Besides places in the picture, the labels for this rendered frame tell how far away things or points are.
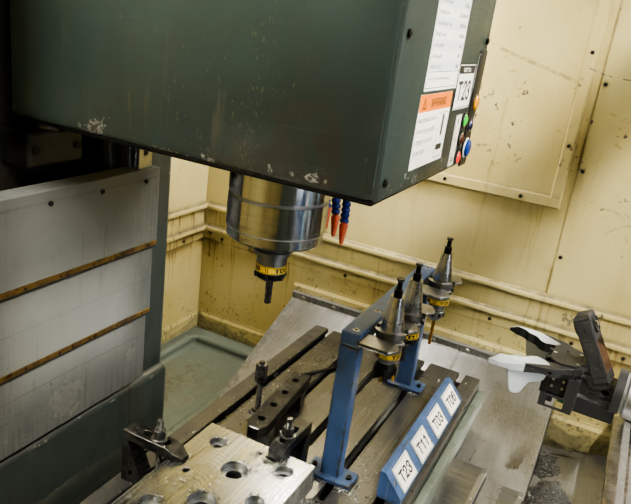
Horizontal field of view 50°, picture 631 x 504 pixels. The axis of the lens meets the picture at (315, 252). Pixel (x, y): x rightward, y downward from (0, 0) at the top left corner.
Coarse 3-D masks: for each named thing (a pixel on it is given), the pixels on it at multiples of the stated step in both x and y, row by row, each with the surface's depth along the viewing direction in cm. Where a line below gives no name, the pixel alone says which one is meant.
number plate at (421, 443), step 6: (420, 432) 145; (426, 432) 147; (414, 438) 142; (420, 438) 144; (426, 438) 146; (414, 444) 141; (420, 444) 143; (426, 444) 145; (432, 444) 147; (414, 450) 140; (420, 450) 142; (426, 450) 144; (420, 456) 141; (426, 456) 143
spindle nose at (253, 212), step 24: (240, 192) 100; (264, 192) 98; (288, 192) 98; (312, 192) 100; (240, 216) 101; (264, 216) 99; (288, 216) 99; (312, 216) 101; (240, 240) 102; (264, 240) 100; (288, 240) 101; (312, 240) 103
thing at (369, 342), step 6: (366, 336) 125; (372, 336) 126; (360, 342) 123; (366, 342) 123; (372, 342) 123; (378, 342) 124; (384, 342) 124; (390, 342) 124; (366, 348) 122; (372, 348) 121; (378, 348) 121; (384, 348) 122; (390, 348) 122; (396, 348) 123; (384, 354) 120; (390, 354) 121
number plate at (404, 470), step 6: (402, 456) 135; (408, 456) 137; (402, 462) 134; (408, 462) 136; (396, 468) 132; (402, 468) 134; (408, 468) 135; (414, 468) 137; (396, 474) 131; (402, 474) 133; (408, 474) 134; (414, 474) 136; (402, 480) 132; (408, 480) 133; (402, 486) 131; (408, 486) 133
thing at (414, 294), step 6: (414, 282) 134; (420, 282) 134; (408, 288) 135; (414, 288) 134; (420, 288) 134; (408, 294) 135; (414, 294) 134; (420, 294) 134; (408, 300) 135; (414, 300) 134; (420, 300) 135; (408, 306) 135; (414, 306) 135; (420, 306) 135; (408, 312) 135; (414, 312) 135; (420, 312) 136
